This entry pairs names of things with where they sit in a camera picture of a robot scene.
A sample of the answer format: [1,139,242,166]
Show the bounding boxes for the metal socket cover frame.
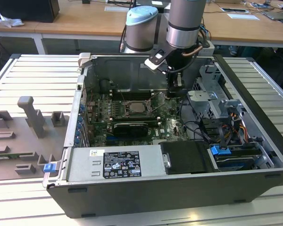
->
[150,92,167,113]

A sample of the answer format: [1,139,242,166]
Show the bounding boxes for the black RAM slot bank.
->
[111,90,152,100]
[112,114,161,122]

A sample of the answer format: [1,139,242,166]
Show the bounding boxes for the CPU socket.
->
[124,100,156,118]

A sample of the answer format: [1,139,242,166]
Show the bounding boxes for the silver metal drive cage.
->
[186,64,247,121]

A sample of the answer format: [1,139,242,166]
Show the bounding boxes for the green motherboard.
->
[86,90,203,146]

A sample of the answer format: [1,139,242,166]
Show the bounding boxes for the white paper sheet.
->
[227,13,260,21]

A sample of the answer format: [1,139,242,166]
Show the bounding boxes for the black graphics card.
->
[113,121,149,137]

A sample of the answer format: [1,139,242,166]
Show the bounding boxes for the black plastic shroud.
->
[159,140,219,175]

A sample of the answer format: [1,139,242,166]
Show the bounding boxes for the hard disk in blue carrier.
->
[208,144,262,172]

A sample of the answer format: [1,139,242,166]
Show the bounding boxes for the grey laptop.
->
[263,11,283,21]

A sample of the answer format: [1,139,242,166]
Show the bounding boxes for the silver power supply with label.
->
[67,144,167,182]

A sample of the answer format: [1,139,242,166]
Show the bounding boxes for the black open PC case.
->
[42,52,283,218]

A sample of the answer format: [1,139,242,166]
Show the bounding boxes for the black box on desk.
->
[0,0,60,24]

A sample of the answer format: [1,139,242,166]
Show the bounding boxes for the blue plastic case latch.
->
[43,163,56,174]

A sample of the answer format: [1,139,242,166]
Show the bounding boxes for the crumpled white paper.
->
[0,13,25,28]

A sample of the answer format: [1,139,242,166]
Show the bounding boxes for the grey parts rack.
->
[0,96,70,182]

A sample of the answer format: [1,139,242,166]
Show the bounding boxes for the green RAM stick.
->
[0,153,35,160]

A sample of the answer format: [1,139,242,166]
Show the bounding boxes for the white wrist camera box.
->
[144,48,172,74]

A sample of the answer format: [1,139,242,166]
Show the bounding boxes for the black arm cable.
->
[119,24,128,53]

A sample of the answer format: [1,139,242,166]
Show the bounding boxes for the black internal cable bundle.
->
[179,96,227,151]

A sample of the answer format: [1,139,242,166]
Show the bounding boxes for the grey desk cable cover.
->
[104,6,128,12]

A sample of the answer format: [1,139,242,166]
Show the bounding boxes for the grey case latch handle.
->
[77,52,93,69]

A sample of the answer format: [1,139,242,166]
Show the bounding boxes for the orange red yellow wires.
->
[231,112,249,142]

